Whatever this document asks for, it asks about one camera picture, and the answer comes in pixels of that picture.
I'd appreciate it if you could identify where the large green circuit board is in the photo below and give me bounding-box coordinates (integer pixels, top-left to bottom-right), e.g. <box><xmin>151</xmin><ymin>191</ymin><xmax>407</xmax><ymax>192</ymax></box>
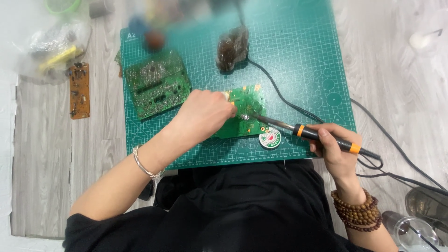
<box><xmin>124</xmin><ymin>52</ymin><xmax>193</xmax><ymax>120</ymax></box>

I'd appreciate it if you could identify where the black orange soldering iron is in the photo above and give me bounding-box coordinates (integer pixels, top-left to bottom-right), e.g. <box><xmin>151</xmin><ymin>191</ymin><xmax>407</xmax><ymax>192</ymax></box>
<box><xmin>250</xmin><ymin>112</ymin><xmax>382</xmax><ymax>160</ymax></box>

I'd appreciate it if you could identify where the small black object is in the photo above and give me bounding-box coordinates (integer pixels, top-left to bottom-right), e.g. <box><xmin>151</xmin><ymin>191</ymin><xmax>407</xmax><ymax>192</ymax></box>
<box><xmin>138</xmin><ymin>178</ymin><xmax>157</xmax><ymax>202</ymax></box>

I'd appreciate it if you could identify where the brown wooden bead bracelet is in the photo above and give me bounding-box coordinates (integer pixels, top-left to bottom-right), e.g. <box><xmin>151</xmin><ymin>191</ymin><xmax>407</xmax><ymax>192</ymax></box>
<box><xmin>330</xmin><ymin>188</ymin><xmax>383</xmax><ymax>232</ymax></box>

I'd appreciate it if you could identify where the thin black cable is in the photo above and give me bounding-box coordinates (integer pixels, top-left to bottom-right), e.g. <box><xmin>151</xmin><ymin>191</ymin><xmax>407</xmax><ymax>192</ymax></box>
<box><xmin>350</xmin><ymin>99</ymin><xmax>447</xmax><ymax>191</ymax></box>

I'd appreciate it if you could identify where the thick black power cable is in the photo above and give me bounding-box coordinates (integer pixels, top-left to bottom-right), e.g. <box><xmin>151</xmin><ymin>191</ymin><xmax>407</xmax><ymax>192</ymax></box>
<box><xmin>246</xmin><ymin>58</ymin><xmax>448</xmax><ymax>196</ymax></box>

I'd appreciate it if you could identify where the blue round object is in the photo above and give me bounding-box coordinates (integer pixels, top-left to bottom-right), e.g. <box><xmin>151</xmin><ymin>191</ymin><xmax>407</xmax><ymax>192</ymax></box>
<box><xmin>128</xmin><ymin>16</ymin><xmax>151</xmax><ymax>38</ymax></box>

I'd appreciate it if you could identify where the small green board fragment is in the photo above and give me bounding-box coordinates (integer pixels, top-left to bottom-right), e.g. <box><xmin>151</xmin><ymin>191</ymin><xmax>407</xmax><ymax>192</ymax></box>
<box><xmin>114</xmin><ymin>49</ymin><xmax>123</xmax><ymax>78</ymax></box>

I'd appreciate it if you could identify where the grey cylinder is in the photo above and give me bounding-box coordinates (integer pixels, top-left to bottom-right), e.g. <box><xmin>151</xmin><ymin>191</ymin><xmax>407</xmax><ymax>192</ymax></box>
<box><xmin>89</xmin><ymin>0</ymin><xmax>115</xmax><ymax>19</ymax></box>

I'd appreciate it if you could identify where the clear plastic bag of parts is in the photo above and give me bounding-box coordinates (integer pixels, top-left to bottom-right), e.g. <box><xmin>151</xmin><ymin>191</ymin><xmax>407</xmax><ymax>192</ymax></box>
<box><xmin>17</xmin><ymin>20</ymin><xmax>92</xmax><ymax>85</ymax></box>

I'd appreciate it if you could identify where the person's left hand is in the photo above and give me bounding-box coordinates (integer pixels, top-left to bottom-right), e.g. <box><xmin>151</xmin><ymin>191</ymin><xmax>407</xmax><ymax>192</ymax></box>
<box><xmin>171</xmin><ymin>89</ymin><xmax>239</xmax><ymax>146</ymax></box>

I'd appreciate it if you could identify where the silver bangle bracelet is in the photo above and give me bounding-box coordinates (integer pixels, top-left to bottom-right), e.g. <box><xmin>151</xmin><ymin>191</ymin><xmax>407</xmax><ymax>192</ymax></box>
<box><xmin>132</xmin><ymin>144</ymin><xmax>165</xmax><ymax>180</ymax></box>

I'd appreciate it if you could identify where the brown round object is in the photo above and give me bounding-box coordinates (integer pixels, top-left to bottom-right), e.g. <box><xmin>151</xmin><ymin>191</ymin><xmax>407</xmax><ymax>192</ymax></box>
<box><xmin>145</xmin><ymin>30</ymin><xmax>166</xmax><ymax>50</ymax></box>

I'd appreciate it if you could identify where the brown circuit board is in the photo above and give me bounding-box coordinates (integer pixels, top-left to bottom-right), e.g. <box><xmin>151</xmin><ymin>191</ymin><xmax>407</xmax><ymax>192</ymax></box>
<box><xmin>69</xmin><ymin>62</ymin><xmax>91</xmax><ymax>120</ymax></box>

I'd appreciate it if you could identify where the green plastic ring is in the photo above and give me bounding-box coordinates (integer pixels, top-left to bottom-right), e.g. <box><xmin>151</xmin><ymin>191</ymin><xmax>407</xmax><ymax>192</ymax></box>
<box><xmin>45</xmin><ymin>0</ymin><xmax>82</xmax><ymax>15</ymax></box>

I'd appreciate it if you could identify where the small green circuit board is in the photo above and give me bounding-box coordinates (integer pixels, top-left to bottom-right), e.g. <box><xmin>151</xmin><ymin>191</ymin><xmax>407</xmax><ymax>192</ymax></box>
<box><xmin>209</xmin><ymin>84</ymin><xmax>270</xmax><ymax>139</ymax></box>

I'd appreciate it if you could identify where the person's black clothing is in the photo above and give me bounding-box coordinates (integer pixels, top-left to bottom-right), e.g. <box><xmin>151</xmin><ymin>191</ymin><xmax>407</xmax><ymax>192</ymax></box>
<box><xmin>63</xmin><ymin>159</ymin><xmax>373</xmax><ymax>252</ymax></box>

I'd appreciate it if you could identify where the yellow part in bag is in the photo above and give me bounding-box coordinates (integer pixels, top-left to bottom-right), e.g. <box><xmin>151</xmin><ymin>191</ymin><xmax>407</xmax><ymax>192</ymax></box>
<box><xmin>38</xmin><ymin>45</ymin><xmax>77</xmax><ymax>71</ymax></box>

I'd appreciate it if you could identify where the dark metal dish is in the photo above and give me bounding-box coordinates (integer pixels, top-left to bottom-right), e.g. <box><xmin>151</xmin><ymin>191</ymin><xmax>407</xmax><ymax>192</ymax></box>
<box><xmin>405</xmin><ymin>186</ymin><xmax>448</xmax><ymax>234</ymax></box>

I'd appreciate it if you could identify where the person's right hand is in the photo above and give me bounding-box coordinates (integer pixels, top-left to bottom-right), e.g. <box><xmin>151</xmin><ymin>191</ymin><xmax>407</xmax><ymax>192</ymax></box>
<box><xmin>308</xmin><ymin>122</ymin><xmax>363</xmax><ymax>183</ymax></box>

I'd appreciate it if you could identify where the green cutting mat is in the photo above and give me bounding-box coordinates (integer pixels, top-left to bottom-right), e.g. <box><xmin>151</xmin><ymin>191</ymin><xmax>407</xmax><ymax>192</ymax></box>
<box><xmin>120</xmin><ymin>0</ymin><xmax>357</xmax><ymax>171</ymax></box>

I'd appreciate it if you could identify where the round solder paste tin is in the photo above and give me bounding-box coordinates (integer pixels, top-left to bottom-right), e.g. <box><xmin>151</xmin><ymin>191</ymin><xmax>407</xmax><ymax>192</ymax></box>
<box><xmin>259</xmin><ymin>127</ymin><xmax>283</xmax><ymax>151</ymax></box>

